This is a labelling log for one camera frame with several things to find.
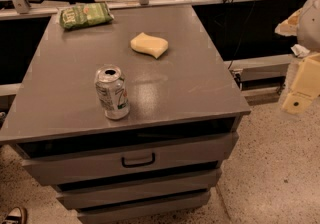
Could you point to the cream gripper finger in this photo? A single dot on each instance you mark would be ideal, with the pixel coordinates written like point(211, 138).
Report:
point(305, 87)

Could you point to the green jalapeno chip bag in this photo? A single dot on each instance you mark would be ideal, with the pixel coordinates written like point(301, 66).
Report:
point(85, 15)

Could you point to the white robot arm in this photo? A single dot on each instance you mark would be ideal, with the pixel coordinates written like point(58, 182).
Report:
point(305, 25)

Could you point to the white crumpled wrapper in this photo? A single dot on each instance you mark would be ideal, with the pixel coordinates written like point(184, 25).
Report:
point(300, 51)

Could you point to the grey drawer cabinet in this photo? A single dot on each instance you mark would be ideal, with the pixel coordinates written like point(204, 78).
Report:
point(127, 119)

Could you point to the yellow sponge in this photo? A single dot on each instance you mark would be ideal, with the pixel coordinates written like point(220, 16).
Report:
point(150, 45)

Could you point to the silver soda can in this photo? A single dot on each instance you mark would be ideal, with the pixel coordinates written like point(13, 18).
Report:
point(110, 84)

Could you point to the black and white shoe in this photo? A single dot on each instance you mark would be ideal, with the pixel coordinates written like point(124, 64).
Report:
point(18, 215)

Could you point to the black drawer handle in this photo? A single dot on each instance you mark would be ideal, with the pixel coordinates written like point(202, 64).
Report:
point(138, 161)

